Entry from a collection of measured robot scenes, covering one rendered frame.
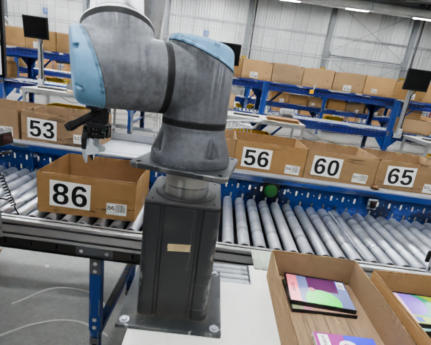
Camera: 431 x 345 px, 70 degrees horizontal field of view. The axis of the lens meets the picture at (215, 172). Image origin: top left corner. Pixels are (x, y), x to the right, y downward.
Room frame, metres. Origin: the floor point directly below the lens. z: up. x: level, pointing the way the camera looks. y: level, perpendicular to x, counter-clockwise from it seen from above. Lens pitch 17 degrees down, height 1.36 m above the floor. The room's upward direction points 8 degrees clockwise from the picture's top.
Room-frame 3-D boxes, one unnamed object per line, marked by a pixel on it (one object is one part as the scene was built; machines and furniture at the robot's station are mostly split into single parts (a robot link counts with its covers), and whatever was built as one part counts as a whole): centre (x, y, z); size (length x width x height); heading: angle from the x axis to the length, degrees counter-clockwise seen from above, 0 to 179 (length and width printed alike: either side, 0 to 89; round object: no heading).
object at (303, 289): (0.81, -0.36, 0.78); 0.19 x 0.14 x 0.02; 87
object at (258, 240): (1.33, -0.22, 0.72); 0.52 x 0.05 x 0.05; 1
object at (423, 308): (0.77, -0.67, 0.79); 0.19 x 0.14 x 0.02; 90
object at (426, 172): (1.80, -1.07, 0.96); 0.39 x 0.29 x 0.17; 91
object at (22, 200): (1.32, 0.82, 0.72); 0.52 x 0.05 x 0.05; 1
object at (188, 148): (0.73, 0.07, 1.21); 0.19 x 0.19 x 0.10
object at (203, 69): (0.73, 0.07, 1.35); 0.17 x 0.15 x 0.18; 116
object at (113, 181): (1.27, 0.50, 0.83); 0.39 x 0.29 x 0.17; 93
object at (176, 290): (0.73, 0.07, 0.91); 0.26 x 0.26 x 0.33; 2
